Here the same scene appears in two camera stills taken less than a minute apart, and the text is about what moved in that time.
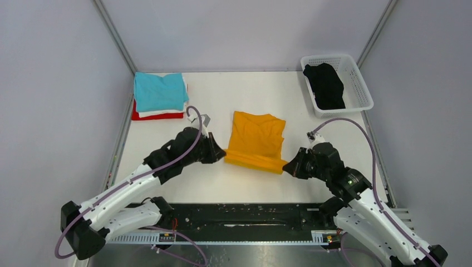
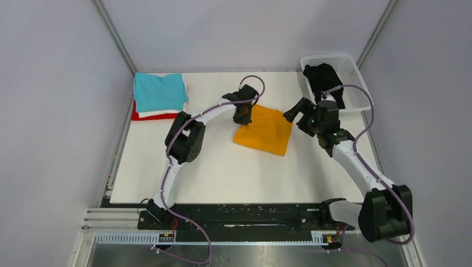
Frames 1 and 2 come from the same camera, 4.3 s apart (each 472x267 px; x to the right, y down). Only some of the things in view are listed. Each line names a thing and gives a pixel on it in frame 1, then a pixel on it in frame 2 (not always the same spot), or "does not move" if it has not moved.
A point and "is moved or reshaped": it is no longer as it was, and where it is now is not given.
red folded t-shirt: [135, 115] does not move
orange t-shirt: [256, 141] is moved or reshaped
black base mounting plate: [244, 218] does not move
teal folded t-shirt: [153, 92] does not move
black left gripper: [215, 152] to [244, 120]
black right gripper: [293, 167] to [307, 107]
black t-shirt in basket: [327, 86] does not move
